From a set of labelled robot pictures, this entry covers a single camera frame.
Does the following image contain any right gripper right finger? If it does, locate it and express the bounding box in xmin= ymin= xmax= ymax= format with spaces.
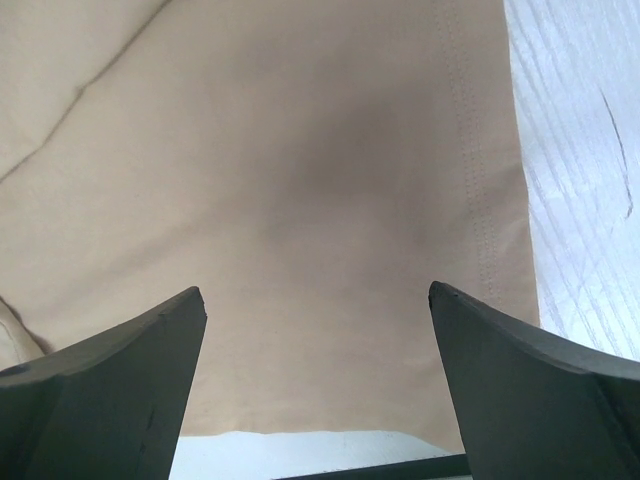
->
xmin=429 ymin=282 xmax=639 ymax=479

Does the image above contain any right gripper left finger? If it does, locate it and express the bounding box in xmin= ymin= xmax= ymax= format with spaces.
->
xmin=1 ymin=287 xmax=207 ymax=479

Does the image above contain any beige t shirt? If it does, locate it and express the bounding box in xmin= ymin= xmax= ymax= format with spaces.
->
xmin=1 ymin=1 xmax=538 ymax=451

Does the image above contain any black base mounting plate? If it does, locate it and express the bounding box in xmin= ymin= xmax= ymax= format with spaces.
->
xmin=309 ymin=453 xmax=471 ymax=480

